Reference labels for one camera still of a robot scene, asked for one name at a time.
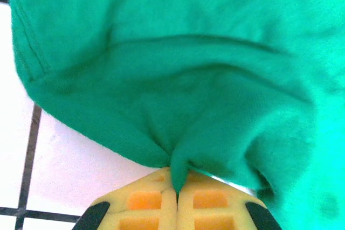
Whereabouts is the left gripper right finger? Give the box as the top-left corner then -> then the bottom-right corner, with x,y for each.
176,170 -> 283,230

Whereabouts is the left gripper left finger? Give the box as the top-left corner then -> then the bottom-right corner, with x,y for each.
76,166 -> 179,230

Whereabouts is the green t-shirt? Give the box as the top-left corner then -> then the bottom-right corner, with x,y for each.
9,0 -> 345,230

